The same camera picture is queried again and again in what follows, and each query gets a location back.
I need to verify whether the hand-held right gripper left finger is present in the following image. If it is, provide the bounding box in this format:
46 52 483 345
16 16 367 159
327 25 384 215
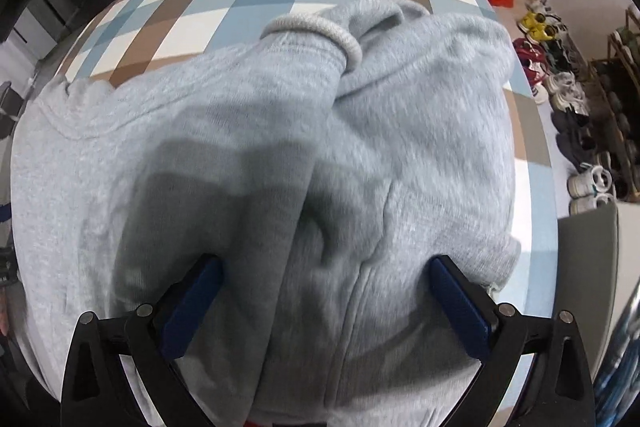
61 254 226 427

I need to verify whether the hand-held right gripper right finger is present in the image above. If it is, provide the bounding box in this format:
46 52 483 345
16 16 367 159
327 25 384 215
429 255 597 427

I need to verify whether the gray printed hoodie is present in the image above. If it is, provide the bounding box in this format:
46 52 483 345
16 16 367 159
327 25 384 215
10 0 523 427

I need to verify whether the light gray cabinet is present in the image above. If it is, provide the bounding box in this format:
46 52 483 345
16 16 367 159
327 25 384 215
557 202 621 388

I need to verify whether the blue purple patterned cloth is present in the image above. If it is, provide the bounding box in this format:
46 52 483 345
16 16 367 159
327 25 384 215
592 277 640 408

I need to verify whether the row of shoes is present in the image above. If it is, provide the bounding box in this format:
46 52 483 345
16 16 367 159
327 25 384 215
512 0 618 215

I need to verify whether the wooden shoe rack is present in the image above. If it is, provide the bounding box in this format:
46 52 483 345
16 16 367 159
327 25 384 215
587 4 640 202

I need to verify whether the checked bed sheet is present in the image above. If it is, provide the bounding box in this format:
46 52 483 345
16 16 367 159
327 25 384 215
30 0 560 408

